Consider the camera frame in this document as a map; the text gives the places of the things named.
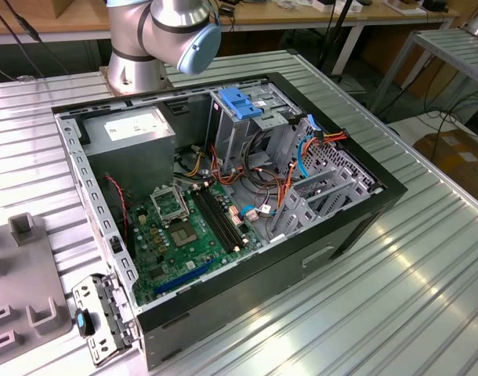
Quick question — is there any orange red power wire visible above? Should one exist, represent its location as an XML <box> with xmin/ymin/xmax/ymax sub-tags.
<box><xmin>311</xmin><ymin>129</ymin><xmax>349</xmax><ymax>146</ymax></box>

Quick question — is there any grey metal disk bay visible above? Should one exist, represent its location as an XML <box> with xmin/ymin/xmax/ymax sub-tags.
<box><xmin>268</xmin><ymin>148</ymin><xmax>383</xmax><ymax>242</ymax></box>

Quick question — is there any black RAM slot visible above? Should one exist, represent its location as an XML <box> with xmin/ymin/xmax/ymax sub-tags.
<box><xmin>190</xmin><ymin>190</ymin><xmax>236</xmax><ymax>255</ymax></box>
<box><xmin>201</xmin><ymin>186</ymin><xmax>248</xmax><ymax>248</ymax></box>

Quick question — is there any grey optical drive cage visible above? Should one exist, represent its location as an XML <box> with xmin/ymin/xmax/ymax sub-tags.
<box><xmin>205</xmin><ymin>81</ymin><xmax>302</xmax><ymax>173</ymax></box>

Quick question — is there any metal socket cover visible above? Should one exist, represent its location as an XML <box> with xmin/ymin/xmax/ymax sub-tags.
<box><xmin>150</xmin><ymin>184</ymin><xmax>191</xmax><ymax>226</ymax></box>

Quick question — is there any CPU socket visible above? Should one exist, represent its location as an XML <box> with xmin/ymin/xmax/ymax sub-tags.
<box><xmin>167</xmin><ymin>219</ymin><xmax>203</xmax><ymax>250</ymax></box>

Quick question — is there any green motherboard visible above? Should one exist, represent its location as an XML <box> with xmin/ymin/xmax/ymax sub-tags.
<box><xmin>127</xmin><ymin>182</ymin><xmax>263</xmax><ymax>309</ymax></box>

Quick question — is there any blue plastic drive latch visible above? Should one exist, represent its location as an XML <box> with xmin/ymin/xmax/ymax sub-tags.
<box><xmin>218</xmin><ymin>86</ymin><xmax>263</xmax><ymax>121</ymax></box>

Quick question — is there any black open PC case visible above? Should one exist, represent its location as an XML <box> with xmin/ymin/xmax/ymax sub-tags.
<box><xmin>50</xmin><ymin>71</ymin><xmax>408</xmax><ymax>372</ymax></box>

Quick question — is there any blue expansion slot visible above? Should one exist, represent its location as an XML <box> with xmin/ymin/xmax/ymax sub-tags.
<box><xmin>152</xmin><ymin>258</ymin><xmax>219</xmax><ymax>297</ymax></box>

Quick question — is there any grey power supply unit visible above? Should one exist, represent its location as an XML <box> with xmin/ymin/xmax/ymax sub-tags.
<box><xmin>80</xmin><ymin>106</ymin><xmax>177</xmax><ymax>203</ymax></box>

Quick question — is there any wooden desk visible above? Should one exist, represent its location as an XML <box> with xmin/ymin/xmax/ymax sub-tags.
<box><xmin>0</xmin><ymin>0</ymin><xmax>462</xmax><ymax>75</ymax></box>

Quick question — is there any black clip with blue label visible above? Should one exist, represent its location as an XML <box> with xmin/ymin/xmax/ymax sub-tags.
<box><xmin>74</xmin><ymin>308</ymin><xmax>96</xmax><ymax>338</ymax></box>

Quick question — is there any brown cardboard box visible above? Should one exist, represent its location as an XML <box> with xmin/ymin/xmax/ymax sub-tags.
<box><xmin>413</xmin><ymin>131</ymin><xmax>478</xmax><ymax>199</ymax></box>

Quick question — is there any grey parts rack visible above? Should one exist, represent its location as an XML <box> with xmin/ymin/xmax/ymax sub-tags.
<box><xmin>0</xmin><ymin>212</ymin><xmax>75</xmax><ymax>365</ymax></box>

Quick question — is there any metal slat side table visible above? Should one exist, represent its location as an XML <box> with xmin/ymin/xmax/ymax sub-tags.
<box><xmin>370</xmin><ymin>27</ymin><xmax>478</xmax><ymax>114</ymax></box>

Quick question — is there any short blue data wire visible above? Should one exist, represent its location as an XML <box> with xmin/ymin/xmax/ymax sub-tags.
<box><xmin>238</xmin><ymin>205</ymin><xmax>277</xmax><ymax>222</ymax></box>

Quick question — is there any orange black wire bundle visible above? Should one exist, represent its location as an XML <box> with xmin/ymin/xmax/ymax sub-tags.
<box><xmin>172</xmin><ymin>143</ymin><xmax>299</xmax><ymax>220</ymax></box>

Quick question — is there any long blue data wire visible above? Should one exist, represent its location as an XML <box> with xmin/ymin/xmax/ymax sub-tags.
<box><xmin>295</xmin><ymin>113</ymin><xmax>322</xmax><ymax>179</ymax></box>

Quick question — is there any red black fan wire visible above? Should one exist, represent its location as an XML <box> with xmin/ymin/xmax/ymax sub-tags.
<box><xmin>104</xmin><ymin>175</ymin><xmax>130</xmax><ymax>236</ymax></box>

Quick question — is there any grey metal slot bracket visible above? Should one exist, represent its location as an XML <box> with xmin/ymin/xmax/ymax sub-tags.
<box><xmin>71</xmin><ymin>273</ymin><xmax>141</xmax><ymax>368</ymax></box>

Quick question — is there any black cable with metal connector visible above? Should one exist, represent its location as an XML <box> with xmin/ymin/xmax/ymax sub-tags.
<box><xmin>0</xmin><ymin>0</ymin><xmax>71</xmax><ymax>83</ymax></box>

